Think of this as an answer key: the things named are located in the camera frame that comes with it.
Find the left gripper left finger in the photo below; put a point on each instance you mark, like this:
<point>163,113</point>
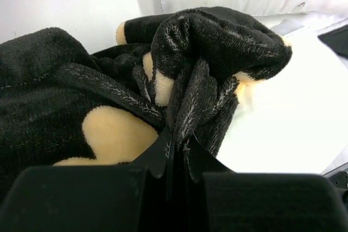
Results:
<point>87,198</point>

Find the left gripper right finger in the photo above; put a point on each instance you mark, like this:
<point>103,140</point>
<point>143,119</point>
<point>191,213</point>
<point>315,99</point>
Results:
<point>211,197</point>

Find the black floral pillowcase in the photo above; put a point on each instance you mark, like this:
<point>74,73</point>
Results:
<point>187,71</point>

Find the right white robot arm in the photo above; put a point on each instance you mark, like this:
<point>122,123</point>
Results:
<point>337,40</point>

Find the aluminium mounting rail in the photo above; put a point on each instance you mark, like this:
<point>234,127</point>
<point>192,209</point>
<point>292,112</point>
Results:
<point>338,176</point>

